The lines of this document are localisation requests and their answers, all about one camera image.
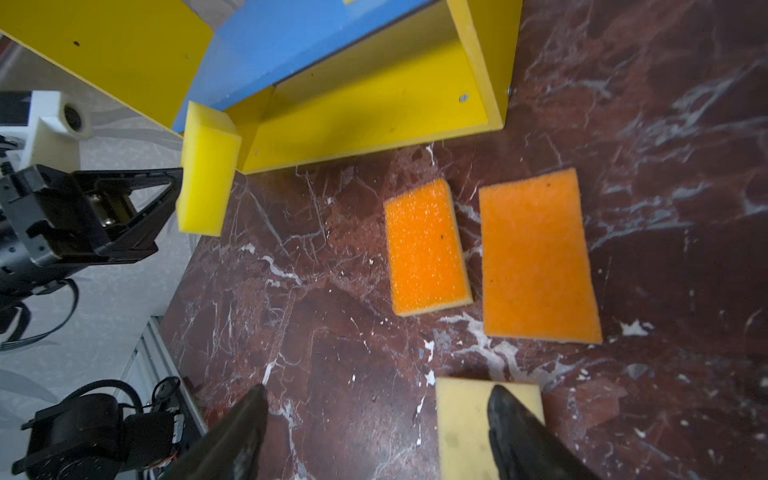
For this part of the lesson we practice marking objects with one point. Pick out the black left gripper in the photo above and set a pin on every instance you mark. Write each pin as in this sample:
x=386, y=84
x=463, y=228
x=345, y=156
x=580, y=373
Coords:
x=54, y=224

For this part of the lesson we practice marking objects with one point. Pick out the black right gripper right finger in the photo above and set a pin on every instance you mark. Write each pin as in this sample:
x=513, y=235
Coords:
x=523, y=448

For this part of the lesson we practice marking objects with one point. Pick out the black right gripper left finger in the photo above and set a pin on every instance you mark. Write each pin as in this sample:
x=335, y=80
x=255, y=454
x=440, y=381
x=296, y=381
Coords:
x=231, y=449

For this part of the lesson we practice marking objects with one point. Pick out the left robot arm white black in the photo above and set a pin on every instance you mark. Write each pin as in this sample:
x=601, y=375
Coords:
x=101, y=429

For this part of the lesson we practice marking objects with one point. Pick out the yellow shelf with coloured boards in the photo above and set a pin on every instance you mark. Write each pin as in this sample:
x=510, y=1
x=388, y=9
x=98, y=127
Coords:
x=303, y=81

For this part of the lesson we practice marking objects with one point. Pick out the pale yellow sponge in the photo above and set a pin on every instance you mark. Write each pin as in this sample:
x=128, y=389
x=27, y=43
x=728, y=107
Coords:
x=463, y=429

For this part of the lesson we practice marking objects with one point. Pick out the orange sponge right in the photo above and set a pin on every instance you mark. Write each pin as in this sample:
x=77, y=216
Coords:
x=536, y=276

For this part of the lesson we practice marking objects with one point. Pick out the orange sponge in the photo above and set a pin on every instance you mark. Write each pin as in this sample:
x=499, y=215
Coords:
x=536, y=276
x=427, y=269

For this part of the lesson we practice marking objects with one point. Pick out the orange sponge left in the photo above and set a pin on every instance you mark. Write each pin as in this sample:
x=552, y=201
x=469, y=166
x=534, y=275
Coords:
x=427, y=269

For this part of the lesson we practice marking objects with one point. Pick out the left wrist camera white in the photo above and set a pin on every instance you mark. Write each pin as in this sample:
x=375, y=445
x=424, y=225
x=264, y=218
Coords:
x=42, y=127

